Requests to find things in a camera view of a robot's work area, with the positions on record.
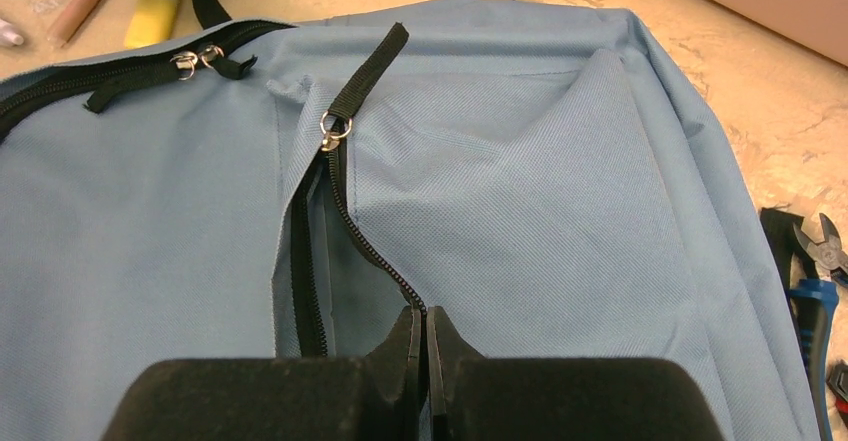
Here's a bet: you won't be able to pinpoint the red utility knife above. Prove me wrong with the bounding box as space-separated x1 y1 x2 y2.
827 360 848 426

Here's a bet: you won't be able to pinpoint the blue handled pliers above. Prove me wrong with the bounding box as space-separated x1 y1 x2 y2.
789 213 847 440

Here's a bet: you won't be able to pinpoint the yellow highlighter pen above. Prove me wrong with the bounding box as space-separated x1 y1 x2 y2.
124 0 180 49

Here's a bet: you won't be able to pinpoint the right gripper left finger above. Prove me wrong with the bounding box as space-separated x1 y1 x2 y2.
360 307 424 440

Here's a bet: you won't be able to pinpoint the blue student backpack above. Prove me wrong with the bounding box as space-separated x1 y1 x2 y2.
1 0 819 440

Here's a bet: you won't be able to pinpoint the orange marker pen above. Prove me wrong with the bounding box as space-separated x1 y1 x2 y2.
47 0 102 47

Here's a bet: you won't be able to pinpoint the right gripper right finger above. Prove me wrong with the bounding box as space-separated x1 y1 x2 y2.
426 306 491 440

